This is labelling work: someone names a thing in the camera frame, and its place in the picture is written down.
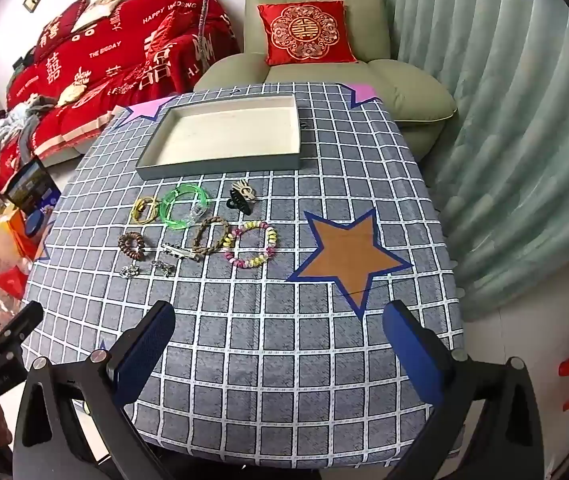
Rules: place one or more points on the grey clothes pile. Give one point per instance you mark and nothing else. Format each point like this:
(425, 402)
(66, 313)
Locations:
(12, 125)

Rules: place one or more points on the silver long hair clip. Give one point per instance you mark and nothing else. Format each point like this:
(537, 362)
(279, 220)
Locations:
(177, 251)

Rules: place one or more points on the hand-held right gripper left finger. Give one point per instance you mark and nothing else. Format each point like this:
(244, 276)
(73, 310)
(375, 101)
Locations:
(149, 345)

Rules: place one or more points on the red picture pillow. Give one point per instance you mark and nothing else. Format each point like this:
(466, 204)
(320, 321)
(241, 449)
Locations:
(99, 7)

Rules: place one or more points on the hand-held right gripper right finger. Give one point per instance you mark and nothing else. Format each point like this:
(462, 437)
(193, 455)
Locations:
(414, 355)

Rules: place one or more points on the beige round cushion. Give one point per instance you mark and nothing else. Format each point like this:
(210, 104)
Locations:
(72, 94)

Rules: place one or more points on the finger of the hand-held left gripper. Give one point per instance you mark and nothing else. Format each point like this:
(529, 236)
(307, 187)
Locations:
(19, 321)

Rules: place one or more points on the silver dangling brooch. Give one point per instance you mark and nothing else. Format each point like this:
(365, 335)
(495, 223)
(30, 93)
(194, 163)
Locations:
(163, 267)

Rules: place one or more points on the red printed blanket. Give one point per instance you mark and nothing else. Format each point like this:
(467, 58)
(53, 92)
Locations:
(114, 35)

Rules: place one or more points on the orange box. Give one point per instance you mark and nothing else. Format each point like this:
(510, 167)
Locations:
(19, 235)

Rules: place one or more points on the silver flower brooch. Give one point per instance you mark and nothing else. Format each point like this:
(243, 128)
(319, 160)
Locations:
(129, 271)

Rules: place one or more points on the printed cardboard box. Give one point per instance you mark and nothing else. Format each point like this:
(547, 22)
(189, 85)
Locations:
(29, 185)

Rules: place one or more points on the pale green curtain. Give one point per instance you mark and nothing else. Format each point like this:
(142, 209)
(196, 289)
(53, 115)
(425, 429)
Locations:
(489, 110)

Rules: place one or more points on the black claw hair clip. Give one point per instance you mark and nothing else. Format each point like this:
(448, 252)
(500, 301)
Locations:
(234, 202)

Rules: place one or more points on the red embroidered cushion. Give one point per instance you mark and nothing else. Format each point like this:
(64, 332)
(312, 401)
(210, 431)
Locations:
(307, 32)

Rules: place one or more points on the grey shallow tray box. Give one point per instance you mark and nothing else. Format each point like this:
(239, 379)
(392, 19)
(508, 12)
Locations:
(229, 125)

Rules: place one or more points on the grey checked tablecloth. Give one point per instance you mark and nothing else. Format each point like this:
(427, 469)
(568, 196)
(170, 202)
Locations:
(264, 360)

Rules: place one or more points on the beige bow hair clip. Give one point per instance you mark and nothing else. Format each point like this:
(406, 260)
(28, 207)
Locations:
(244, 191)

